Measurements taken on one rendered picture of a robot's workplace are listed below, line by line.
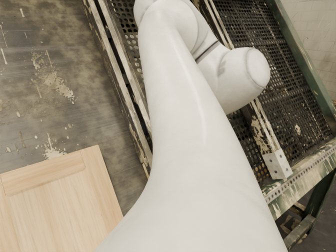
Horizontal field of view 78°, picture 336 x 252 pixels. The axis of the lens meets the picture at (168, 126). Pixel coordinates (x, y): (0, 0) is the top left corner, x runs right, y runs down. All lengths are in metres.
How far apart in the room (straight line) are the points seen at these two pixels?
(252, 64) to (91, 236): 0.60
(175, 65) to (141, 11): 0.26
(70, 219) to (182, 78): 0.58
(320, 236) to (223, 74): 2.01
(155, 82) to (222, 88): 0.23
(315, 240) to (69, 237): 1.92
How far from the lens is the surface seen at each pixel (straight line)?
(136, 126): 0.69
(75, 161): 0.69
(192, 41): 0.38
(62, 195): 0.68
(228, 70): 0.38
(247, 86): 0.38
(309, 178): 1.29
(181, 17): 0.37
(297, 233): 1.95
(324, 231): 2.34
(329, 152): 1.51
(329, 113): 1.73
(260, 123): 1.07
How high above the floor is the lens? 1.55
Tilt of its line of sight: 26 degrees down
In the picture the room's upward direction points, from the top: straight up
